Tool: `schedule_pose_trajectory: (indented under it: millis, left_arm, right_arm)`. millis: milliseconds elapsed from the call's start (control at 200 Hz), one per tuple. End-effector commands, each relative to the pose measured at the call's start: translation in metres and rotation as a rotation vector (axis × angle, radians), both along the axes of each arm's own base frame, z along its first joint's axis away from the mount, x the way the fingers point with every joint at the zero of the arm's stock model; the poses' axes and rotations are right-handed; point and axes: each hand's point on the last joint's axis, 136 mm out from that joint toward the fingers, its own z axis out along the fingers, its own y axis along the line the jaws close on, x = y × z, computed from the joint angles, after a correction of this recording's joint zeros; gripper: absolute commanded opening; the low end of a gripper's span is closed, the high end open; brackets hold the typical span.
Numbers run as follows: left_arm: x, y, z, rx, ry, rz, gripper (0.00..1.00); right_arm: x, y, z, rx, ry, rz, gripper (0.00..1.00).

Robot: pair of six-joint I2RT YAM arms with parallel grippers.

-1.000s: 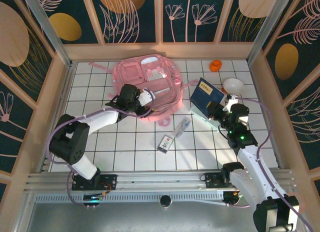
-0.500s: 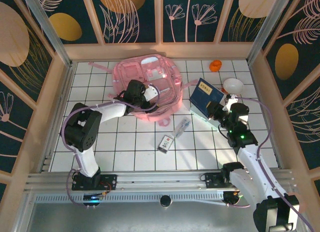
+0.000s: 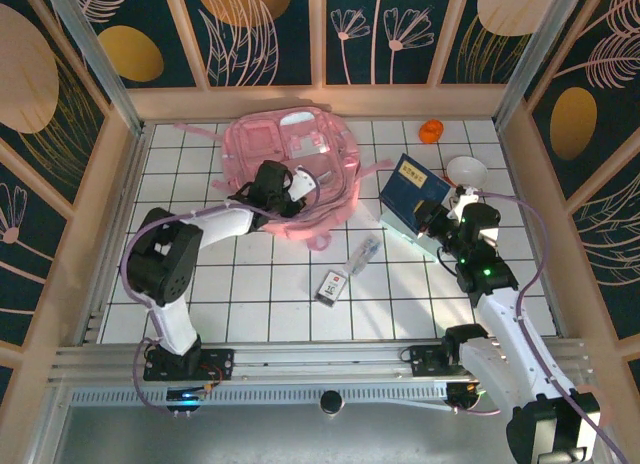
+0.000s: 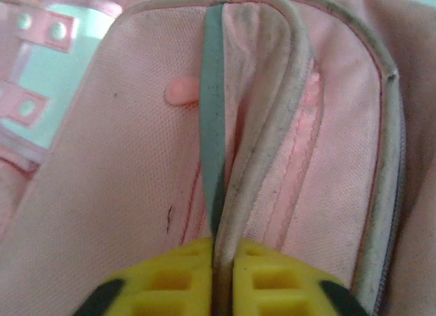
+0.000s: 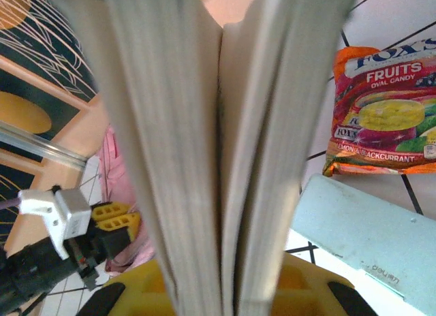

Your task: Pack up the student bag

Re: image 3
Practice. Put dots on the aluminium corner post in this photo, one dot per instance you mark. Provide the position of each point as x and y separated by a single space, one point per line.
540 49
90 49

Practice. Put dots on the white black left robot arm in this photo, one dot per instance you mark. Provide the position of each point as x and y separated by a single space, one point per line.
170 264

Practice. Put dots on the black round knob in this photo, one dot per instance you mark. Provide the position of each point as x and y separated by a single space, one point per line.
332 401

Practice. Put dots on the small circuit board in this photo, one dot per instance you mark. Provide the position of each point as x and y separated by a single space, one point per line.
185 396
462 396

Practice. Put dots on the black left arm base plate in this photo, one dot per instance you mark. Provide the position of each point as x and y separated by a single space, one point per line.
220 359

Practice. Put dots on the orange plastic toy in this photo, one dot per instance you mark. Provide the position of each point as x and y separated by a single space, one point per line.
431 131

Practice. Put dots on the pink student backpack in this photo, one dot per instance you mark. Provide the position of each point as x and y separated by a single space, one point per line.
300 134

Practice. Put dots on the beige wooden border board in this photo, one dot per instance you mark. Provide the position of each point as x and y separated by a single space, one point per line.
85 244
300 104
552 234

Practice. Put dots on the blue hardcover book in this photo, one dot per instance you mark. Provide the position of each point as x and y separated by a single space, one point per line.
405 184

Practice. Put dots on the black card pack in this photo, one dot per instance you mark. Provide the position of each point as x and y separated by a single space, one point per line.
331 288

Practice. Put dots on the white bowl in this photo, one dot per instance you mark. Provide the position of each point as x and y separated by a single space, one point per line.
467 170

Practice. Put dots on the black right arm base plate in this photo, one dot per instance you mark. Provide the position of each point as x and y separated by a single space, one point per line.
425 356

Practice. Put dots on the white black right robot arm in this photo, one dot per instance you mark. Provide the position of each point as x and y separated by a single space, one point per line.
500 314

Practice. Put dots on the clear pen pack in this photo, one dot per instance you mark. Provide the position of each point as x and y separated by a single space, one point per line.
364 254

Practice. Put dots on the aluminium mounting rail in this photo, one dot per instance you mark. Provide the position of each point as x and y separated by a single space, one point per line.
325 359

